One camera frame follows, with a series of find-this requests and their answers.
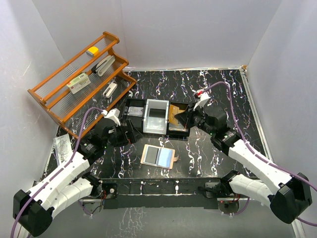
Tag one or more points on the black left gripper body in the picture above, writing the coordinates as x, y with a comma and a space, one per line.
119, 138

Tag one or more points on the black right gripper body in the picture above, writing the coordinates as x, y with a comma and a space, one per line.
197, 119

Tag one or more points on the beige leather card holder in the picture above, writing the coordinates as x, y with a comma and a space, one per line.
165, 159

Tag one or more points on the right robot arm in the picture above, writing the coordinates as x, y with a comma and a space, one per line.
288, 196

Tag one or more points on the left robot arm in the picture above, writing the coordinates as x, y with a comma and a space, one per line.
36, 208

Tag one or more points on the silver card in left tray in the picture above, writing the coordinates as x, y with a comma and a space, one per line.
135, 111

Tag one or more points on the black right tray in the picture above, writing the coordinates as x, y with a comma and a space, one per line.
179, 130

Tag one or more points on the black tray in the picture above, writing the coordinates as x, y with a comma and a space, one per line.
137, 121
179, 130

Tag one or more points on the white tray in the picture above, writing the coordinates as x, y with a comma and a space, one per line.
156, 116

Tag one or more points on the black left tray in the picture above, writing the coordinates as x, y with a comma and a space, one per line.
137, 121

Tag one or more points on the small white stapler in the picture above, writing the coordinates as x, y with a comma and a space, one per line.
109, 90

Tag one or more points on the orange wooden shelf rack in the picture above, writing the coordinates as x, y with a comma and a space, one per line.
93, 79

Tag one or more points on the white printed paper sheet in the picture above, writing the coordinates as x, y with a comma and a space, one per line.
63, 148

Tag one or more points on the white staples box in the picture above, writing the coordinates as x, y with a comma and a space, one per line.
78, 83

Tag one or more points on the white black stapler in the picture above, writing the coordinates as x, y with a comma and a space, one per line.
101, 67

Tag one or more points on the yellow white tape measure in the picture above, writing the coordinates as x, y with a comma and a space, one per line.
92, 51

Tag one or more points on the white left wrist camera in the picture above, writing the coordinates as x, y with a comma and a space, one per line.
113, 115

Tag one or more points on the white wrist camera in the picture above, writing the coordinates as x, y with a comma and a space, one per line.
202, 97
113, 115

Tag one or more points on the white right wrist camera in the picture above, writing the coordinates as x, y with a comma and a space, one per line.
202, 97

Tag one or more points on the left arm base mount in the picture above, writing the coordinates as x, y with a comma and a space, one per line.
103, 191

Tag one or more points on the aluminium frame rail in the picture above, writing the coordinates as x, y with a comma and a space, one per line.
168, 193

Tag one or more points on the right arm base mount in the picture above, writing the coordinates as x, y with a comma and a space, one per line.
215, 190

